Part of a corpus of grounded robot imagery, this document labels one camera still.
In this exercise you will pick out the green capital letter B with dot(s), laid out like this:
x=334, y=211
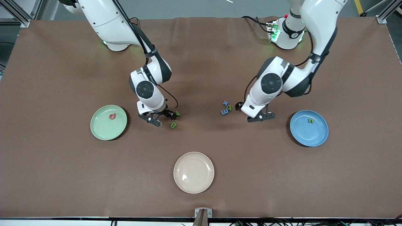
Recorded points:
x=173, y=125

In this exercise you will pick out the blue plate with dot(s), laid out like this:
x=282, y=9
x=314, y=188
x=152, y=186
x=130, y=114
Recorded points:
x=309, y=135

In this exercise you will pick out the blue lowercase letter m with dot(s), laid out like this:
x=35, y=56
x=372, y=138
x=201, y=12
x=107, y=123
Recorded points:
x=224, y=112

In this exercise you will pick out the base connector box green light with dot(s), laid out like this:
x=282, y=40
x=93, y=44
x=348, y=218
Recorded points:
x=273, y=31

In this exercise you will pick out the aluminium frame post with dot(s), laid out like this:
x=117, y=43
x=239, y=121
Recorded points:
x=381, y=18
x=37, y=8
x=25, y=22

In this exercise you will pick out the tan camera support pole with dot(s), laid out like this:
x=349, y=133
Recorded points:
x=201, y=221

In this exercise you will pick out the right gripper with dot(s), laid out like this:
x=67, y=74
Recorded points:
x=168, y=113

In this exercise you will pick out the green capital letter N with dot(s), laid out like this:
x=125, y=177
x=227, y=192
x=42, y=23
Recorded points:
x=178, y=114

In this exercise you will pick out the grey metal rod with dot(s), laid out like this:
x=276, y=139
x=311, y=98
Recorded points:
x=375, y=7

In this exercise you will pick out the green plate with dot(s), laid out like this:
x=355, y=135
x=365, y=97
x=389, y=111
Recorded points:
x=103, y=128

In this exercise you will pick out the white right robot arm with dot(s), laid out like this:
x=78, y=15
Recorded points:
x=106, y=22

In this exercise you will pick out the grey metal bracket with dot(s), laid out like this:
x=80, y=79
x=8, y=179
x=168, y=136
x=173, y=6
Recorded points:
x=209, y=211

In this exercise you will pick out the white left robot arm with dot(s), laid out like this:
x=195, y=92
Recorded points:
x=320, y=25

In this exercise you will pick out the beige plate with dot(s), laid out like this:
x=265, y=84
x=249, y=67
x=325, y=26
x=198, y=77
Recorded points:
x=193, y=172

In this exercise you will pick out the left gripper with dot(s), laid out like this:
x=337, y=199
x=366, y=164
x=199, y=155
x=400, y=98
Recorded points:
x=239, y=106

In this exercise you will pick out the pink capital letter G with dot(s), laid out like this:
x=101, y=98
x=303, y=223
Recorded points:
x=110, y=116

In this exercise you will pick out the brown table cover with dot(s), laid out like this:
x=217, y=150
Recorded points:
x=201, y=62

